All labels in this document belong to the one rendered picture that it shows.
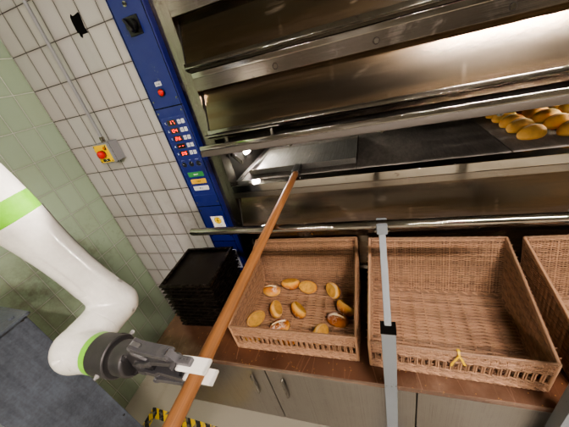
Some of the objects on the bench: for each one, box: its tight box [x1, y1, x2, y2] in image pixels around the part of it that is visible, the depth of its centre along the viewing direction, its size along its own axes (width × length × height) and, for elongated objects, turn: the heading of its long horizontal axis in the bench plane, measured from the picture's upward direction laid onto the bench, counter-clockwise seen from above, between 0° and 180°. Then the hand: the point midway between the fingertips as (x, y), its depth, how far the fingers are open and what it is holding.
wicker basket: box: [228, 236, 362, 362], centre depth 128 cm, size 49×56×28 cm
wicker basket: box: [366, 236, 563, 392], centre depth 107 cm, size 49×56×28 cm
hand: (197, 369), depth 53 cm, fingers closed on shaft, 3 cm apart
